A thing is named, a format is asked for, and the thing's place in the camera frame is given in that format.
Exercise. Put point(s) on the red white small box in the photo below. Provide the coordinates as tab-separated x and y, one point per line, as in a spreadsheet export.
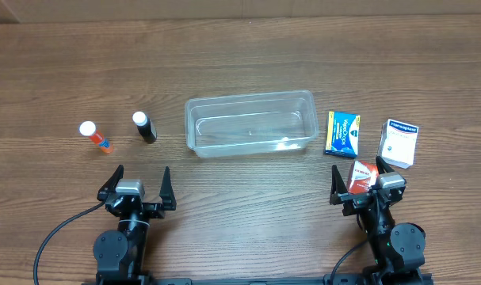
362	176

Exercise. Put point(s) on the white Hansaplast box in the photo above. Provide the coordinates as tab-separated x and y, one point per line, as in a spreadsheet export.
398	143

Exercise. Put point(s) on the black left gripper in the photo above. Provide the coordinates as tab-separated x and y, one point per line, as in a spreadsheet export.
152	206

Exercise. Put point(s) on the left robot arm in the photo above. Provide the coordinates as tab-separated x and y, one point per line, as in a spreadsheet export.
119	253

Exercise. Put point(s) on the clear plastic container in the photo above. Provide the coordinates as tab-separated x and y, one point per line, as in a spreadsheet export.
254	123

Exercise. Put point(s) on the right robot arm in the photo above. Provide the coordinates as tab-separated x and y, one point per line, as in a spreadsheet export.
398	249

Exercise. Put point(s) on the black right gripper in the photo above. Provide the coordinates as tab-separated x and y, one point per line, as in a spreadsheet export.
359	198

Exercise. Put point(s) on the dark bottle white cap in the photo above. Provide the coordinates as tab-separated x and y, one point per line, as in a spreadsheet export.
145	127

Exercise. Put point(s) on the orange vitamin tube white cap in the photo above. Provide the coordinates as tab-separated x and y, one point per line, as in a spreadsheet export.
89	130

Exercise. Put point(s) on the blue yellow VapoDrops box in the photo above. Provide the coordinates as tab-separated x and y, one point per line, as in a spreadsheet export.
342	134

